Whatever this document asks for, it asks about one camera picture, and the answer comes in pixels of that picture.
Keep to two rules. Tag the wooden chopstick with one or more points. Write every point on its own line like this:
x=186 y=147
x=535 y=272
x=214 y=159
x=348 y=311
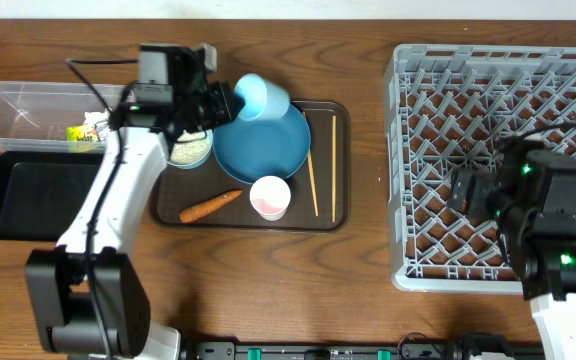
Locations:
x=312 y=179
x=333 y=167

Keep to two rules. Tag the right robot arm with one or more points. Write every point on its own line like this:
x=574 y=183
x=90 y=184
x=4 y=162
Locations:
x=531 y=197

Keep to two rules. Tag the left wooden chopstick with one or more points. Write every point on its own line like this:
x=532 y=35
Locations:
x=312 y=179

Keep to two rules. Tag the brown serving tray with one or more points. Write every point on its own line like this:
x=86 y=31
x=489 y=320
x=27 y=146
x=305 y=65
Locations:
x=178 y=189

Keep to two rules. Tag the clear plastic bin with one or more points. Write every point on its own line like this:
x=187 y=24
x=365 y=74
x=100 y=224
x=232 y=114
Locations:
x=36 y=116

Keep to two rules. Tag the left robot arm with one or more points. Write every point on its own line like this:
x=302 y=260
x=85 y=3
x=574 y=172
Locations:
x=85 y=293

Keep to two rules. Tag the dark blue bowl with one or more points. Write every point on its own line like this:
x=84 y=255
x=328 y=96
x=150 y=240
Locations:
x=249 y=150

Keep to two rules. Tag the pink cup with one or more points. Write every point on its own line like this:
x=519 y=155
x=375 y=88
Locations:
x=270 y=197

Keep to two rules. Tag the orange carrot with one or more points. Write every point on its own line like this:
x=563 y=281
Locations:
x=208 y=207

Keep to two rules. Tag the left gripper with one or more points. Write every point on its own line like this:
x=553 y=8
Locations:
x=220 y=92

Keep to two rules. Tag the right wooden chopstick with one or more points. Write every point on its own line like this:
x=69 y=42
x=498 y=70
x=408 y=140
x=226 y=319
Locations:
x=333 y=167

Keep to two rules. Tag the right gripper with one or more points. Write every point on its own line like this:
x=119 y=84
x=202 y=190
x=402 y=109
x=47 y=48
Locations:
x=484 y=184

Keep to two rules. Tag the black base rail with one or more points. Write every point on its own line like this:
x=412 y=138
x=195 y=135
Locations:
x=232 y=351

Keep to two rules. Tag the white napkin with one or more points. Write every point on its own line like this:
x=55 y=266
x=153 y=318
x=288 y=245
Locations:
x=100 y=121

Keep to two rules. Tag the yellow snack wrapper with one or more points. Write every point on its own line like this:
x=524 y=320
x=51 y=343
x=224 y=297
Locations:
x=82 y=133

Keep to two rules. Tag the light blue rice bowl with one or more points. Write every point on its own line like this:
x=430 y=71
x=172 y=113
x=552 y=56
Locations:
x=191 y=150

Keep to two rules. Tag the grey dishwasher rack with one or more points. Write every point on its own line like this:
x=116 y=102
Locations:
x=445 y=107

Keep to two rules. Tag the light blue cup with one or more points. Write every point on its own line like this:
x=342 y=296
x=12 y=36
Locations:
x=263 y=99

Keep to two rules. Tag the black plastic bin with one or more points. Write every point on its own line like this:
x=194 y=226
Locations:
x=42 y=192

